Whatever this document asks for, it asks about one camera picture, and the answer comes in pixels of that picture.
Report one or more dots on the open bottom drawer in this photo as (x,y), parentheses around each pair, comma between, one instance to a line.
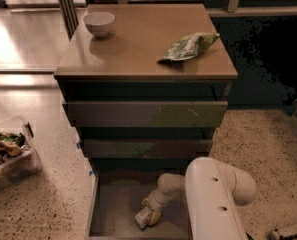
(118,197)

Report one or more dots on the green chip bag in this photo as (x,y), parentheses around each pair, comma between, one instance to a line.
(189,47)

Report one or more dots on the clear plastic bottle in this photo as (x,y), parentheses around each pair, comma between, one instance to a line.
(143,218)

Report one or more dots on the brown drawer cabinet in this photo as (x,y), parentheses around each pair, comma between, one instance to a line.
(124,67)

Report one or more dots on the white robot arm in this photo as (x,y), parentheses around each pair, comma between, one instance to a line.
(213,190)

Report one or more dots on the white ceramic bowl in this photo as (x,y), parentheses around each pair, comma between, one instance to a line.
(99,24)

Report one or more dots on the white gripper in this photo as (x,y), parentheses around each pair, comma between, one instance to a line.
(155,202)

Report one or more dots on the clear plastic storage bin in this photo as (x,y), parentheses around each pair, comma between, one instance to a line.
(17,162)

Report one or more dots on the middle drawer front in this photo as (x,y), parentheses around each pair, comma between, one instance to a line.
(146,148)

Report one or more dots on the white power strip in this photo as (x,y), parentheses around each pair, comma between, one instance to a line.
(284,233)

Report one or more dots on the upper drawer front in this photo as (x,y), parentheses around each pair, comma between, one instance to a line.
(145,114)

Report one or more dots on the green snack bag in bin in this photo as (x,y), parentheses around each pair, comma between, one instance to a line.
(18,139)

